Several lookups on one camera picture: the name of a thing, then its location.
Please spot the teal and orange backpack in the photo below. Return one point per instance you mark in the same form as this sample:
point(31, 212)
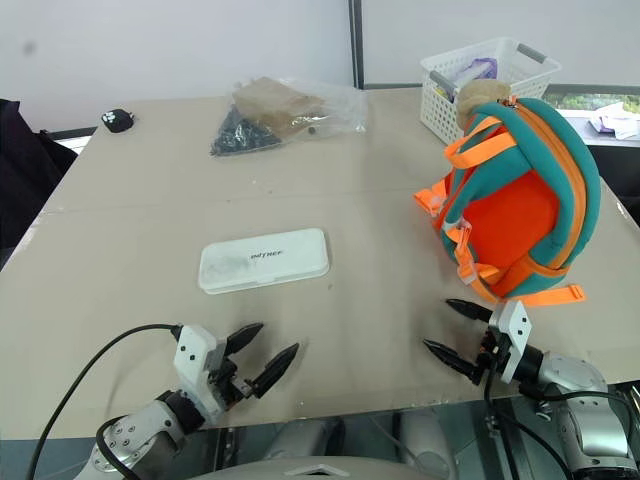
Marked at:
point(520, 215)

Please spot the white papers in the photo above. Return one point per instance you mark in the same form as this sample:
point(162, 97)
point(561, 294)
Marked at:
point(617, 125)

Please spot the white perforated plastic basket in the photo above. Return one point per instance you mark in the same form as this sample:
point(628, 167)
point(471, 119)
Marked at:
point(520, 75)

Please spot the grey robot torso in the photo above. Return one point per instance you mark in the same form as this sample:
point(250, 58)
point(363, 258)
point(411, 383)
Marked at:
point(310, 470)

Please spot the white plastic pencil case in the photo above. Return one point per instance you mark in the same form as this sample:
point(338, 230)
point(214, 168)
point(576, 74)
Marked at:
point(262, 260)

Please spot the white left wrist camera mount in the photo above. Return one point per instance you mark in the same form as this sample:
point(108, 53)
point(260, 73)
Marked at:
point(192, 356)

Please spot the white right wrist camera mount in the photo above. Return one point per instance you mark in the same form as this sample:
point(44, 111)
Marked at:
point(515, 330)

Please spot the dark vertical wall post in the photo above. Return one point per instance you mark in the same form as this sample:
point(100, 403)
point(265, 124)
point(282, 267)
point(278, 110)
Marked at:
point(356, 40)

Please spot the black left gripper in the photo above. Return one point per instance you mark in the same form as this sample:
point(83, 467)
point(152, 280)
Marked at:
point(227, 380)

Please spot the bag of black screws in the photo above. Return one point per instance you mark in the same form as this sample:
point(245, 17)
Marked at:
point(242, 135)

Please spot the purple package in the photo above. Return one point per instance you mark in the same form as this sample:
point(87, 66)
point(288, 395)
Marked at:
point(480, 67)

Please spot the brown cardboard piece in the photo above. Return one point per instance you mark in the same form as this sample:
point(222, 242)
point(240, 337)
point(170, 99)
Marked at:
point(270, 100)

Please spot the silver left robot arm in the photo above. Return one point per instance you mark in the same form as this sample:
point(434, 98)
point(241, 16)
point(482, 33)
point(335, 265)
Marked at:
point(145, 430)

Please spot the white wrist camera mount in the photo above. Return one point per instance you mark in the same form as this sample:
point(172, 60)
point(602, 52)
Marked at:
point(515, 330)
point(192, 356)

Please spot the black pouch with paw print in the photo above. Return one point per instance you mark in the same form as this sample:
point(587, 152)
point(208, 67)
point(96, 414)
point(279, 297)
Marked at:
point(117, 120)

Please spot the clear plastic bag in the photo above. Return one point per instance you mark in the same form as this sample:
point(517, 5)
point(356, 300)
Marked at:
point(335, 107)

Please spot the black fabric bag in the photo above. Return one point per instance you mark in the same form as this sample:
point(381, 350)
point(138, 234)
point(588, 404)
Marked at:
point(25, 170)

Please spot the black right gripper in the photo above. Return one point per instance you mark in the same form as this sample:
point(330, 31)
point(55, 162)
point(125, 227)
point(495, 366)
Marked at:
point(489, 355)

